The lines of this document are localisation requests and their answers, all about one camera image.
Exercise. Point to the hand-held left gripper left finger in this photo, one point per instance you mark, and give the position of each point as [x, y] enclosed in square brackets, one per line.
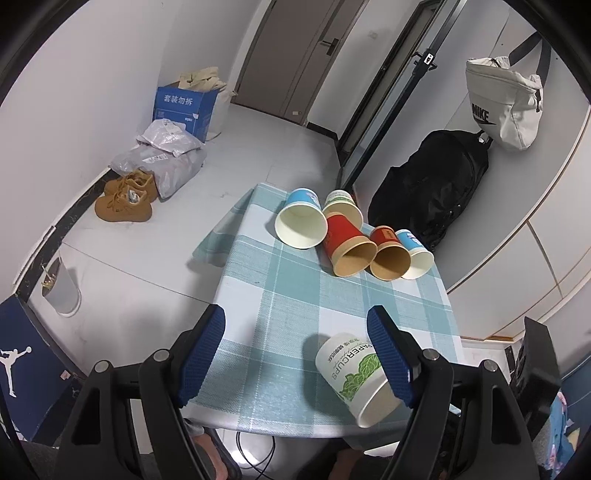
[203, 355]

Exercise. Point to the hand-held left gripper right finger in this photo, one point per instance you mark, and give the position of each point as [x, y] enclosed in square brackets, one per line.
[388, 355]

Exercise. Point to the white cup with green leaves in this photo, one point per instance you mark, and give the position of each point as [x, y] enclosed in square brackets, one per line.
[351, 369]

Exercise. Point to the small red paper cup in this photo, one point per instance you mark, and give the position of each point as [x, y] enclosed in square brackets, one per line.
[390, 261]

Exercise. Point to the small blue paper cup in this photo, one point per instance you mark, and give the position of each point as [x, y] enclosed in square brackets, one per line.
[418, 261]

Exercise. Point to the large red paper cup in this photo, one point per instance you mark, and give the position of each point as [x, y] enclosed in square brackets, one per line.
[344, 242]

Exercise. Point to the large blue paper cup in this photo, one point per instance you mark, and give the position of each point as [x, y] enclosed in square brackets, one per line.
[300, 226]

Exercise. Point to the white and green paper cup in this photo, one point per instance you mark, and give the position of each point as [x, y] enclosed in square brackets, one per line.
[344, 205]

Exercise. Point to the person's floral clothing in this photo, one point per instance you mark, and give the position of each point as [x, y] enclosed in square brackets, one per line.
[565, 424]

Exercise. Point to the person's foot in sandal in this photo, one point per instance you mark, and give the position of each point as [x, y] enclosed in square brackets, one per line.
[210, 450]

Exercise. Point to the teal checked tablecloth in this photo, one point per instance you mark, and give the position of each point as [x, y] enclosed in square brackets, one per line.
[286, 300]

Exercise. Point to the white waste bin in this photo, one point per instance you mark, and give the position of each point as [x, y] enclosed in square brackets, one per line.
[62, 290]

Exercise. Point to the black backpack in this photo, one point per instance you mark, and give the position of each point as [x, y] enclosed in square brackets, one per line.
[429, 194]

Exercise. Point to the brown suede shoe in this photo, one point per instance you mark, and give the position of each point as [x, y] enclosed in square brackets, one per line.
[122, 207]
[138, 182]

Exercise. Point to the blue box with white figure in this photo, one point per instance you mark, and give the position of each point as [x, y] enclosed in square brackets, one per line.
[27, 369]

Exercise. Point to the grey plastic parcel bag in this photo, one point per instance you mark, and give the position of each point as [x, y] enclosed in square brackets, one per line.
[180, 170]

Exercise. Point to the white plastic parcel bag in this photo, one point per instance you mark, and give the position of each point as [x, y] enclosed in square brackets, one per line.
[168, 136]

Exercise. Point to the blue cardboard box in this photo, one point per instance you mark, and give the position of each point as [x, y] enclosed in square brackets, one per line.
[184, 108]

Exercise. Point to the black framed glass door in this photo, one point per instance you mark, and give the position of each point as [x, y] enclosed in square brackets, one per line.
[392, 92]

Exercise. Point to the white waist bag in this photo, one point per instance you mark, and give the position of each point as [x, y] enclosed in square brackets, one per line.
[503, 101]

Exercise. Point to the beige cloth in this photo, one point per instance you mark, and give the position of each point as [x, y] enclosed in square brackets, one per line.
[203, 78]

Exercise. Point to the grey-brown door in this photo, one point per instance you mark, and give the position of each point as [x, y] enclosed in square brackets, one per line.
[295, 55]

